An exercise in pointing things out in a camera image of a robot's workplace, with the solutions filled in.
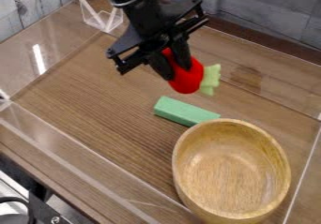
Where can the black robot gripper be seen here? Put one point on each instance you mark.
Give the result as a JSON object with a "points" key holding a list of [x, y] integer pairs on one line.
{"points": [[159, 25]]}

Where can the red plush strawberry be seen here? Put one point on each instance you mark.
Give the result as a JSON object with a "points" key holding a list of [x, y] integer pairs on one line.
{"points": [[198, 79]]}

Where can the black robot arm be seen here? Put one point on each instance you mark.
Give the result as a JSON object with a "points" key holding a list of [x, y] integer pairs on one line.
{"points": [[159, 26]]}

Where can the green foam block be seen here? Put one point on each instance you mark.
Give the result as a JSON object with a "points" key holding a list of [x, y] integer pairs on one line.
{"points": [[181, 112]]}

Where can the wooden bowl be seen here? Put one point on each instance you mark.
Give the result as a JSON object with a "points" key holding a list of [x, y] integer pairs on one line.
{"points": [[232, 172]]}

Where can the clear acrylic corner bracket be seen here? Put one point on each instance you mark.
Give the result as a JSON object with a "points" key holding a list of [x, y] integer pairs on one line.
{"points": [[104, 21]]}

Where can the clear acrylic enclosure wall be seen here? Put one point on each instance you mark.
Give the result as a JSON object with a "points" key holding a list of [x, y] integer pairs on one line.
{"points": [[107, 193]]}

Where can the black metal mount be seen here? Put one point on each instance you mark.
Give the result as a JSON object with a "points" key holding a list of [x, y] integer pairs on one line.
{"points": [[43, 213]]}

